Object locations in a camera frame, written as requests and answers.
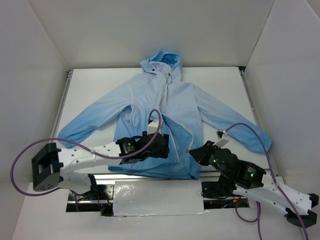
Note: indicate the aluminium table rail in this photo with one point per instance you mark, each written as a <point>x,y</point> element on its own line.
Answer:
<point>250,97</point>
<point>61,103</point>
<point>127,177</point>

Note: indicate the silver foil-covered panel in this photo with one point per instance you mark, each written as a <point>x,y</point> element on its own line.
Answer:
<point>157,198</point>

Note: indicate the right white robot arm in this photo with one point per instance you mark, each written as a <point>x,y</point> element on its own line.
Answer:
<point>243,178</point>

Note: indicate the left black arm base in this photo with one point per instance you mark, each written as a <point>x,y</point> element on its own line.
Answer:
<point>98,200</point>

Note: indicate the front aluminium table rail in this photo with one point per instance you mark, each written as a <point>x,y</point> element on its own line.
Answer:
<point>127,177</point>

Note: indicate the left aluminium table rail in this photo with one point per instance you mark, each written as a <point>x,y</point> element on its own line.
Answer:
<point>61,103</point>

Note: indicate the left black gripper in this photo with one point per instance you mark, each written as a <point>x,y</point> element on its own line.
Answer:
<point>163,146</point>

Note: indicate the right aluminium table rail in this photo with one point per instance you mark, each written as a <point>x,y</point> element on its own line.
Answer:
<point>250,97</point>

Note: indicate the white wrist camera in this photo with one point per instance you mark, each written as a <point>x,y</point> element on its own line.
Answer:
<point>153,126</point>
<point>222,139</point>

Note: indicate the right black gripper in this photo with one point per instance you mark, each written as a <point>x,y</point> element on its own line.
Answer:
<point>203,153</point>

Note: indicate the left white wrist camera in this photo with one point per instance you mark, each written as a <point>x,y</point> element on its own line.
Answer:
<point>153,126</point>

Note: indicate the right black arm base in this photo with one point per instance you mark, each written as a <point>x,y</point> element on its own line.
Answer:
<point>214,197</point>

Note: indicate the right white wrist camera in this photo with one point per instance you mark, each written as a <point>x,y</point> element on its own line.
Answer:
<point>222,139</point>

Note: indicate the light blue hooded jacket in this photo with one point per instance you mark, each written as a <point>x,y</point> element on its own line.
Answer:
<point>157,90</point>

